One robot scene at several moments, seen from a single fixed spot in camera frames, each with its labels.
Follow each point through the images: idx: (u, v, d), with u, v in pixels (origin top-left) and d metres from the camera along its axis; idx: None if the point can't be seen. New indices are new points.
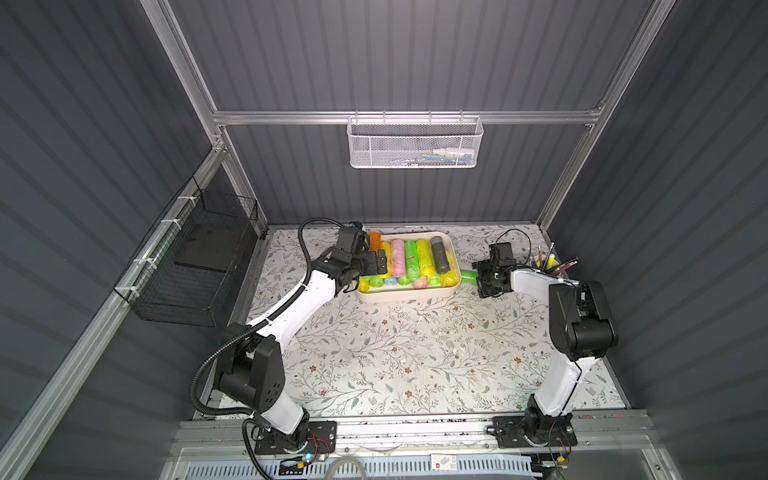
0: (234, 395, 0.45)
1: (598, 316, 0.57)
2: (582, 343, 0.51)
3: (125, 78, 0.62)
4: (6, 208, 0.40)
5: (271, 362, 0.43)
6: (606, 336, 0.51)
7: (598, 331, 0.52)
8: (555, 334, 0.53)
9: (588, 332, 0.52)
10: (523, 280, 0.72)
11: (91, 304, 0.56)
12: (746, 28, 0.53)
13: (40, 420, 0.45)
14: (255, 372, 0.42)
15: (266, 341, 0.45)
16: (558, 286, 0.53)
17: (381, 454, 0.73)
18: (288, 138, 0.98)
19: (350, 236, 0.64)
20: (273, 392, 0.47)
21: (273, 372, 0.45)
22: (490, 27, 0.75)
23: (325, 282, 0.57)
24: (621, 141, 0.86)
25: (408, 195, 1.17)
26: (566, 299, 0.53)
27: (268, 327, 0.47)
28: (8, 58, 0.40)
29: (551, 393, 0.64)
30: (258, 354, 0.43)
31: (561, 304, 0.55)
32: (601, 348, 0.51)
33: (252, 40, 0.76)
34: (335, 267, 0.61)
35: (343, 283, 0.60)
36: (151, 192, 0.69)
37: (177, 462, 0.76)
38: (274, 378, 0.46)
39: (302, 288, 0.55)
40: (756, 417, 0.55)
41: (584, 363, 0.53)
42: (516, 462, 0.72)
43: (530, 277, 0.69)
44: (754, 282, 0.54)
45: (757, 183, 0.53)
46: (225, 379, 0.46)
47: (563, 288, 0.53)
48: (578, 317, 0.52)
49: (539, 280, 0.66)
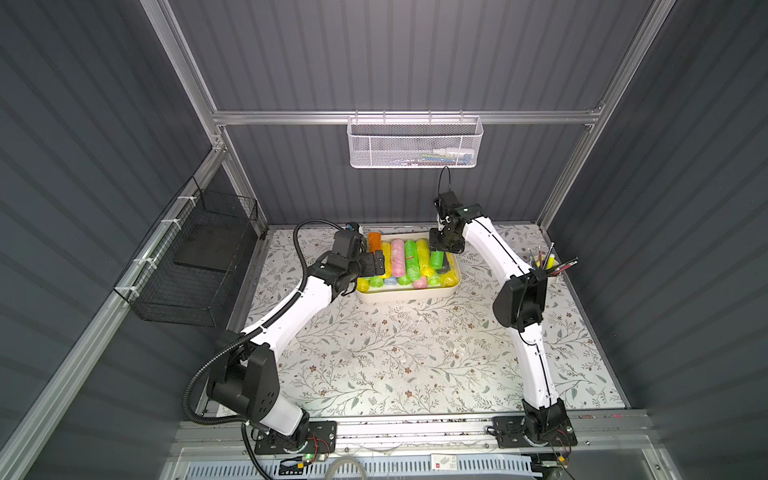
0: (229, 405, 0.44)
1: (535, 296, 0.65)
2: (521, 321, 0.62)
3: (125, 77, 0.63)
4: (6, 207, 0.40)
5: (264, 371, 0.42)
6: (536, 309, 0.63)
7: (532, 307, 0.63)
8: (500, 312, 0.67)
9: (525, 311, 0.61)
10: (475, 238, 0.71)
11: (91, 303, 0.56)
12: (747, 28, 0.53)
13: (40, 420, 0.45)
14: (250, 382, 0.41)
15: (260, 350, 0.44)
16: (511, 283, 0.62)
17: (381, 454, 0.73)
18: (287, 137, 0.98)
19: (346, 239, 0.62)
20: (266, 401, 0.46)
21: (266, 382, 0.44)
22: (490, 27, 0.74)
23: (322, 286, 0.57)
24: (622, 141, 0.86)
25: (408, 195, 1.17)
26: (518, 297, 0.59)
27: (263, 335, 0.46)
28: (8, 59, 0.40)
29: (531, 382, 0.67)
30: (252, 362, 0.42)
31: (511, 299, 0.61)
32: (536, 317, 0.63)
33: (252, 40, 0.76)
34: (333, 271, 0.61)
35: (342, 286, 0.60)
36: (151, 191, 0.69)
37: (177, 462, 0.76)
38: (267, 388, 0.45)
39: (297, 294, 0.55)
40: (756, 416, 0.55)
41: (529, 334, 0.63)
42: (516, 463, 0.72)
43: (487, 249, 0.68)
44: (756, 282, 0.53)
45: (756, 183, 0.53)
46: (218, 388, 0.45)
47: (514, 282, 0.61)
48: (520, 305, 0.60)
49: (494, 259, 0.67)
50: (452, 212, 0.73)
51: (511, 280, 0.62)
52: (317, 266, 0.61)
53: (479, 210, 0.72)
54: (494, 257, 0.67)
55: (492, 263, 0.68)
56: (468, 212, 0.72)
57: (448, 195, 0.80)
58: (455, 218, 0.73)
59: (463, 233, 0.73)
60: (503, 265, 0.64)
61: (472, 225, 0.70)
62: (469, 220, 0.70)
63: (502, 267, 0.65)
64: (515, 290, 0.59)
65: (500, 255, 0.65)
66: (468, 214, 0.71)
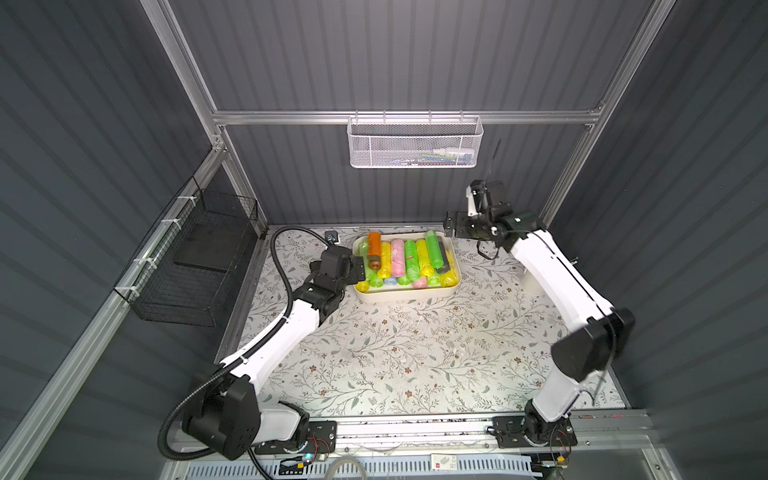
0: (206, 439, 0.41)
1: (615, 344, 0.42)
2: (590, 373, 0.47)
3: (125, 77, 0.63)
4: (7, 208, 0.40)
5: (242, 407, 0.40)
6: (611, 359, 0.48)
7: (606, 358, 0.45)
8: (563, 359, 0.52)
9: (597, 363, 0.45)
10: (534, 256, 0.54)
11: (91, 303, 0.56)
12: (747, 28, 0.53)
13: (41, 418, 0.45)
14: (226, 418, 0.39)
15: (239, 383, 0.42)
16: (592, 330, 0.46)
17: (381, 454, 0.73)
18: (288, 138, 0.98)
19: (332, 259, 0.59)
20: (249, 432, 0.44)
21: (244, 419, 0.42)
22: (489, 26, 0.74)
23: (308, 311, 0.55)
24: (621, 141, 0.86)
25: (408, 195, 1.17)
26: (596, 349, 0.44)
27: (244, 365, 0.44)
28: (8, 59, 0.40)
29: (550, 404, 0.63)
30: (229, 398, 0.40)
31: (588, 350, 0.46)
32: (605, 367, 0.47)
33: (252, 41, 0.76)
34: (322, 295, 0.60)
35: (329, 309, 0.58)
36: (151, 191, 0.69)
37: (177, 462, 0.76)
38: (247, 423, 0.43)
39: (283, 320, 0.53)
40: (756, 417, 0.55)
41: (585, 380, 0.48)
42: (516, 463, 0.72)
43: (554, 275, 0.51)
44: (756, 282, 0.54)
45: (756, 183, 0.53)
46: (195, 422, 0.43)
47: (595, 329, 0.45)
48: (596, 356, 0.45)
49: (559, 290, 0.51)
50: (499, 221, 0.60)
51: (589, 325, 0.46)
52: (304, 289, 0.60)
53: (535, 221, 0.56)
54: (562, 288, 0.50)
55: (552, 295, 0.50)
56: (521, 224, 0.55)
57: (495, 189, 0.60)
58: (504, 230, 0.56)
59: (512, 251, 0.58)
60: (575, 301, 0.48)
61: (525, 243, 0.54)
62: (524, 234, 0.54)
63: (574, 304, 0.49)
64: (596, 339, 0.44)
65: (571, 288, 0.49)
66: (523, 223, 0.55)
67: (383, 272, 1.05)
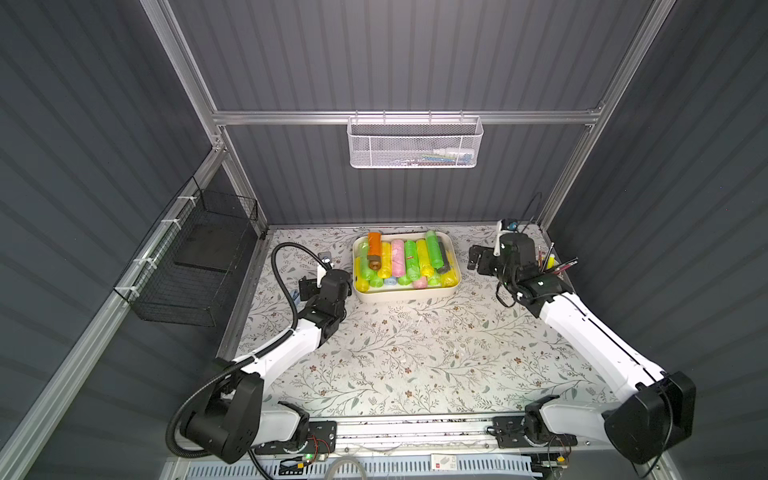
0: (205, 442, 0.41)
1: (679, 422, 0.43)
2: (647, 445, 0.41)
3: (125, 77, 0.63)
4: (7, 208, 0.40)
5: (251, 401, 0.42)
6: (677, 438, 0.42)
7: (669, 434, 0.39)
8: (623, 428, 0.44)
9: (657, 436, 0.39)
10: (563, 321, 0.52)
11: (91, 303, 0.56)
12: (748, 28, 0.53)
13: (41, 418, 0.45)
14: (232, 413, 0.41)
15: (251, 377, 0.45)
16: (647, 398, 0.41)
17: (381, 454, 0.73)
18: (288, 138, 0.98)
19: (333, 286, 0.63)
20: (247, 435, 0.44)
21: (249, 418, 0.43)
22: (490, 27, 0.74)
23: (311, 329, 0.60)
24: (621, 142, 0.85)
25: (408, 195, 1.17)
26: (654, 420, 0.38)
27: (254, 364, 0.47)
28: (8, 59, 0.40)
29: (569, 425, 0.59)
30: (240, 390, 0.42)
31: (645, 423, 0.40)
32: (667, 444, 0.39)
33: (252, 41, 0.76)
34: (324, 317, 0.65)
35: (329, 332, 0.62)
36: (151, 191, 0.69)
37: (177, 462, 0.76)
38: (250, 423, 0.44)
39: (289, 334, 0.57)
40: (756, 417, 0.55)
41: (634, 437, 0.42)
42: (516, 463, 0.72)
43: (590, 340, 0.48)
44: (755, 282, 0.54)
45: (756, 183, 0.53)
46: (194, 421, 0.42)
47: (650, 400, 0.40)
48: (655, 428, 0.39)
49: (601, 355, 0.47)
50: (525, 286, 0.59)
51: (645, 393, 0.41)
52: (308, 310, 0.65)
53: (558, 284, 0.56)
54: (601, 352, 0.47)
55: (596, 360, 0.48)
56: (545, 287, 0.56)
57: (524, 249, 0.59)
58: (529, 294, 0.57)
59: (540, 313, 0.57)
60: (618, 366, 0.44)
61: (554, 306, 0.53)
62: (550, 298, 0.54)
63: (618, 370, 0.44)
64: (651, 410, 0.39)
65: (610, 351, 0.46)
66: (547, 289, 0.55)
67: (383, 273, 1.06)
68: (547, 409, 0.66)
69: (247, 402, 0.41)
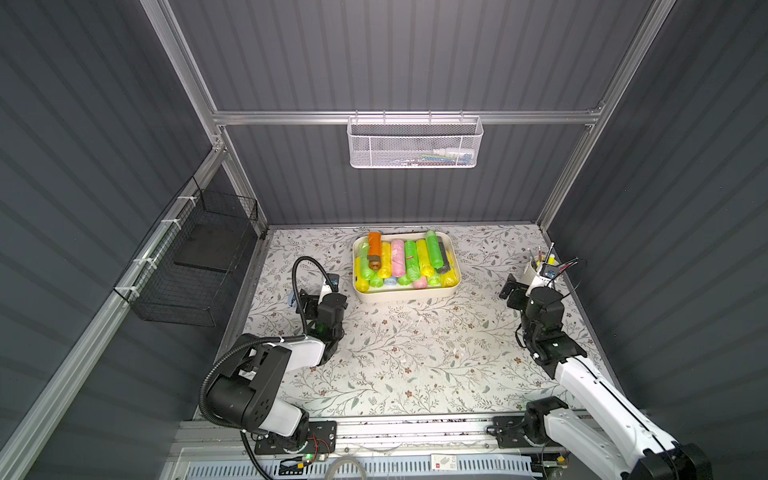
0: (225, 402, 0.44)
1: None
2: None
3: (125, 77, 0.63)
4: (6, 208, 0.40)
5: (280, 362, 0.47)
6: None
7: None
8: None
9: None
10: (576, 383, 0.55)
11: (91, 303, 0.56)
12: (748, 28, 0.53)
13: (42, 418, 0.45)
14: (260, 373, 0.46)
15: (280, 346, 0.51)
16: (652, 467, 0.41)
17: (381, 454, 0.73)
18: (288, 138, 0.98)
19: (329, 310, 0.69)
20: (265, 408, 0.46)
21: (273, 381, 0.46)
22: (490, 27, 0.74)
23: (316, 345, 0.65)
24: (621, 141, 0.86)
25: (408, 195, 1.17)
26: None
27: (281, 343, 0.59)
28: (8, 59, 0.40)
29: (569, 441, 0.59)
30: (272, 353, 0.50)
31: None
32: None
33: (252, 41, 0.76)
34: (324, 337, 0.72)
35: (330, 353, 0.69)
36: (151, 192, 0.69)
37: (177, 462, 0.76)
38: (271, 390, 0.46)
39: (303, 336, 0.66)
40: (755, 417, 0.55)
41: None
42: (516, 463, 0.72)
43: (601, 403, 0.50)
44: (756, 282, 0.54)
45: (757, 183, 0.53)
46: (217, 388, 0.45)
47: (657, 466, 0.41)
48: None
49: (610, 418, 0.48)
50: (540, 347, 0.62)
51: (649, 460, 0.42)
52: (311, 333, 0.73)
53: (575, 350, 0.59)
54: (611, 415, 0.48)
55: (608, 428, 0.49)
56: (560, 351, 0.59)
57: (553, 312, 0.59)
58: (544, 355, 0.60)
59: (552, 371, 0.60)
60: (628, 429, 0.45)
61: (570, 367, 0.56)
62: (563, 361, 0.57)
63: (626, 433, 0.45)
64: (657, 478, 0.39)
65: (620, 414, 0.47)
66: (564, 354, 0.58)
67: (383, 273, 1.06)
68: (555, 419, 0.64)
69: (278, 361, 0.47)
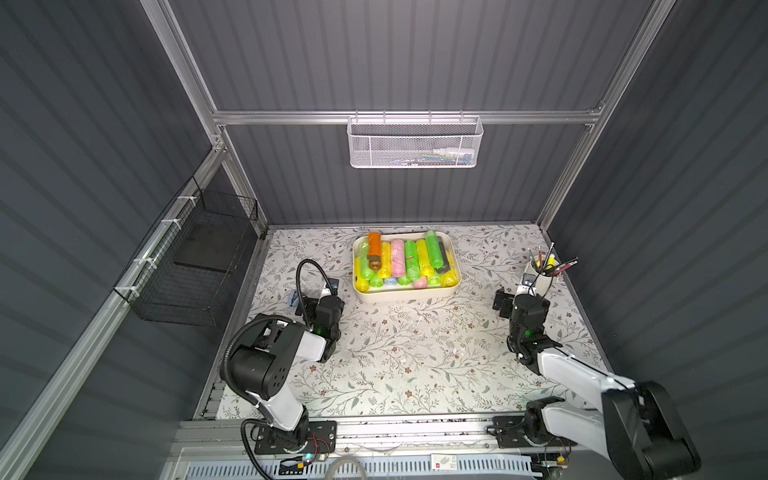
0: (245, 368, 0.47)
1: (670, 433, 0.45)
2: (656, 469, 0.40)
3: (125, 77, 0.63)
4: (6, 208, 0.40)
5: (296, 336, 0.51)
6: (679, 457, 0.41)
7: (670, 453, 0.41)
8: (617, 453, 0.45)
9: (658, 453, 0.41)
10: (551, 364, 0.61)
11: (91, 303, 0.56)
12: (748, 28, 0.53)
13: (42, 418, 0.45)
14: (279, 344, 0.50)
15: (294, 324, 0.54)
16: (616, 395, 0.46)
17: (381, 454, 0.73)
18: (288, 138, 0.98)
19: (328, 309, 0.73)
20: (280, 378, 0.49)
21: (290, 352, 0.50)
22: (490, 27, 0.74)
23: (318, 341, 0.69)
24: (621, 141, 0.86)
25: (408, 195, 1.17)
26: (629, 414, 0.43)
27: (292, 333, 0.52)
28: (8, 59, 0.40)
29: (568, 429, 0.59)
30: (289, 328, 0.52)
31: (622, 421, 0.43)
32: (677, 468, 0.40)
33: (252, 41, 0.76)
34: (324, 336, 0.75)
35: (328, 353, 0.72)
36: (151, 191, 0.69)
37: (177, 462, 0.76)
38: (287, 361, 0.50)
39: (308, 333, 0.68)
40: (756, 417, 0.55)
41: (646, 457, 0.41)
42: (516, 463, 0.72)
43: (572, 369, 0.56)
44: (756, 282, 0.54)
45: (757, 183, 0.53)
46: (236, 357, 0.48)
47: (619, 396, 0.46)
48: (646, 437, 0.41)
49: (580, 379, 0.54)
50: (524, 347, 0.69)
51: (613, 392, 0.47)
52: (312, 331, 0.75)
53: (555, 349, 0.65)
54: (579, 374, 0.54)
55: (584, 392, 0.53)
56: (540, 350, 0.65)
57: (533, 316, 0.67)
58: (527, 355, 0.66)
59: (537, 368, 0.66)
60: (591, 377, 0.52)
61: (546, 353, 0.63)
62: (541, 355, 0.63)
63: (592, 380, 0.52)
64: (620, 402, 0.44)
65: (586, 371, 0.54)
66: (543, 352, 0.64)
67: (383, 273, 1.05)
68: (551, 409, 0.66)
69: (296, 334, 0.52)
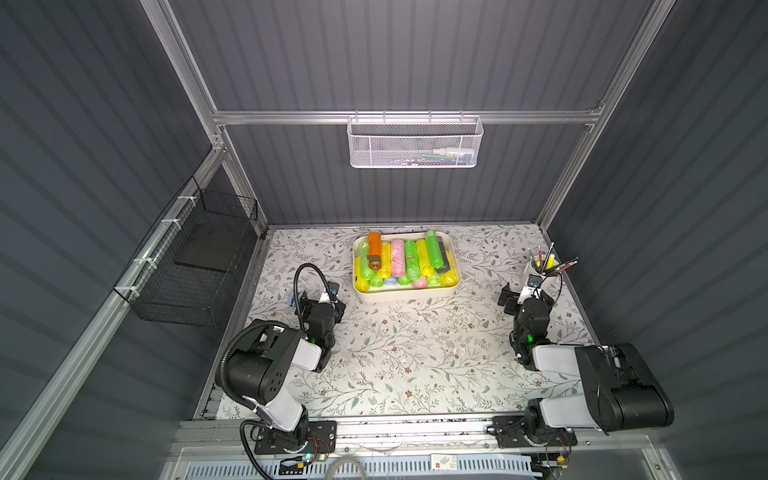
0: (241, 375, 0.46)
1: (642, 383, 0.48)
2: (628, 413, 0.43)
3: (125, 78, 0.62)
4: (6, 208, 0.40)
5: (293, 342, 0.51)
6: (652, 407, 0.43)
7: (641, 401, 0.44)
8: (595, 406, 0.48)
9: (631, 402, 0.44)
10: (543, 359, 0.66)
11: (91, 303, 0.56)
12: (748, 28, 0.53)
13: (40, 420, 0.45)
14: (275, 351, 0.50)
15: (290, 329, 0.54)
16: (588, 351, 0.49)
17: (381, 454, 0.73)
18: (288, 138, 0.98)
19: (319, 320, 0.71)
20: (277, 383, 0.49)
21: (286, 358, 0.50)
22: (490, 27, 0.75)
23: (314, 350, 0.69)
24: (621, 141, 0.86)
25: (408, 195, 1.17)
26: (598, 363, 0.48)
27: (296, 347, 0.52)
28: (8, 59, 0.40)
29: (562, 414, 0.61)
30: (286, 333, 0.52)
31: (594, 371, 0.48)
32: (652, 417, 0.43)
33: (252, 41, 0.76)
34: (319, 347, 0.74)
35: (324, 362, 0.71)
36: (151, 191, 0.69)
37: (177, 461, 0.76)
38: (283, 366, 0.49)
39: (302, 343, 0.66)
40: (756, 417, 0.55)
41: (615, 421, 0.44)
42: (516, 462, 0.72)
43: (554, 348, 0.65)
44: (756, 282, 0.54)
45: (757, 183, 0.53)
46: (232, 363, 0.48)
47: (590, 351, 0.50)
48: (617, 385, 0.45)
49: (566, 353, 0.59)
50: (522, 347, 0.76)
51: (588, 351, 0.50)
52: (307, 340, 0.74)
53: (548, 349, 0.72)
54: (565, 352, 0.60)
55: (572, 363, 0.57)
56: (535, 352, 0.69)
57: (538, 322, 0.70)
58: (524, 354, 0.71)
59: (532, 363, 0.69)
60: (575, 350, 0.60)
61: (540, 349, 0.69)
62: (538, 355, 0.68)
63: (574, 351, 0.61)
64: (589, 354, 0.49)
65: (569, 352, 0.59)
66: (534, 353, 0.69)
67: (383, 273, 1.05)
68: (547, 400, 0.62)
69: (292, 339, 0.52)
